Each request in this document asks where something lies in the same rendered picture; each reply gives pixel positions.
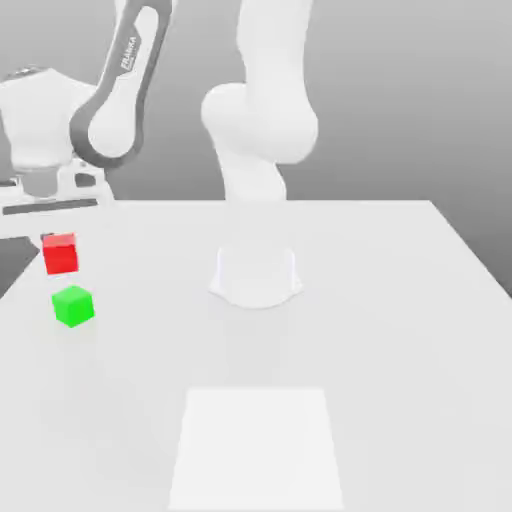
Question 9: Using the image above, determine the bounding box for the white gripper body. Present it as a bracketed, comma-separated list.
[0, 193, 117, 241]

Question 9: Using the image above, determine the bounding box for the small green cube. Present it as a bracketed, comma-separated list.
[50, 284, 96, 329]

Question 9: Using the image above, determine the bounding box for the small red cube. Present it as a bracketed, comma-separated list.
[40, 231, 80, 277]

